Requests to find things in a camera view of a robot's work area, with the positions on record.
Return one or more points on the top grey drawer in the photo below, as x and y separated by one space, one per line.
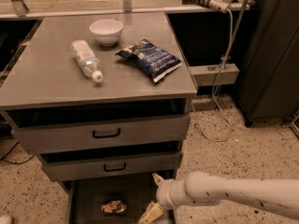
78 136

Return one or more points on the grey drawer cabinet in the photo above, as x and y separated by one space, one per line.
47 87

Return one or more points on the black drawer handle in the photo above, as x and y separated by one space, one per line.
114 167
106 134

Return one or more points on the clear plastic water bottle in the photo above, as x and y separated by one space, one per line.
87 61

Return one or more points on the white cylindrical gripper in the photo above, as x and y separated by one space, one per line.
164 194

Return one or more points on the grey back counter shelf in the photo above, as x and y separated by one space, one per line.
93 3

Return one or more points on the black top drawer handle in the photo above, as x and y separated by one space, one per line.
106 134

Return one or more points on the middle grey drawer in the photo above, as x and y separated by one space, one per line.
92 168

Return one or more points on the bottom grey open drawer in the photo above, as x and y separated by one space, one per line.
86 198

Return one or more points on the white object bottom left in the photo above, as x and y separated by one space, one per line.
5 219

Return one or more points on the white round plug device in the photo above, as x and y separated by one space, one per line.
219 5

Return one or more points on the black middle drawer handle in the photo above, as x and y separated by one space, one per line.
114 167

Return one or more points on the white ceramic bowl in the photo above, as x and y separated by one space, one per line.
107 32

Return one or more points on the dark cabinet on right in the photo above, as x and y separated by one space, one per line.
268 82

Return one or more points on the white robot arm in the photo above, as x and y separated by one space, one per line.
278 196

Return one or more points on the blue chip bag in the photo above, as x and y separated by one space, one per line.
154 61

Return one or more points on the grey metal bracket block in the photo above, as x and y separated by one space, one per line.
209 75

